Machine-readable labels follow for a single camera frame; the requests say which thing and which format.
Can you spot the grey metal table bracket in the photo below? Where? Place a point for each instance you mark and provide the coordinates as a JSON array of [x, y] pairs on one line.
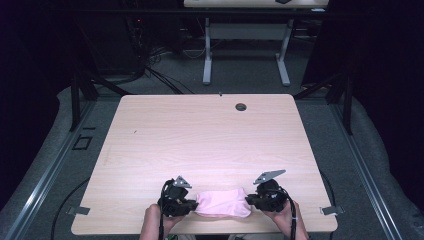
[[78, 210], [331, 210]]

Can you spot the dark object on background table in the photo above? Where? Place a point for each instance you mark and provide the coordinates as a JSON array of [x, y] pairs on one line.
[[283, 1]]

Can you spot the green item at table edge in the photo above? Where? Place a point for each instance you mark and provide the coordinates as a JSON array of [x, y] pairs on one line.
[[171, 237]]

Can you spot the black tape strip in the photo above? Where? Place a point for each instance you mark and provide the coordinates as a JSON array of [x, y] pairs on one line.
[[89, 128]]

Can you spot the pink cloth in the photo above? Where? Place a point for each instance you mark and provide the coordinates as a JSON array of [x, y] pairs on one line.
[[222, 203]]

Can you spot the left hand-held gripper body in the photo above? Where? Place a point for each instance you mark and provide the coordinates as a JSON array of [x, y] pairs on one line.
[[173, 198]]

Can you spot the black horizontal frame bar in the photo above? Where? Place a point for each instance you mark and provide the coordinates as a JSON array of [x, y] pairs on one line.
[[166, 12]]

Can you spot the black metal frame stand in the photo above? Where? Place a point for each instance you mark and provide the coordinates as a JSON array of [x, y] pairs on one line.
[[87, 90], [338, 93]]

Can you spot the white-legged background table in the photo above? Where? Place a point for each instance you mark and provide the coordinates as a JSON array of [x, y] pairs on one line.
[[246, 31]]

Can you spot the person's left hand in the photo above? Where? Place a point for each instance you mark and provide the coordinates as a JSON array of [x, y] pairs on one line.
[[156, 216]]

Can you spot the aluminium floor rail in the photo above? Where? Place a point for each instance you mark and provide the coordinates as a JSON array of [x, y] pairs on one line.
[[363, 173], [50, 176]]

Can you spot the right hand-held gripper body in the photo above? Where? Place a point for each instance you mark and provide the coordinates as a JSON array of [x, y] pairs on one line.
[[271, 198]]

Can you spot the person's right hand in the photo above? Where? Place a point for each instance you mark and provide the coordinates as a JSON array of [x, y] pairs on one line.
[[283, 218]]

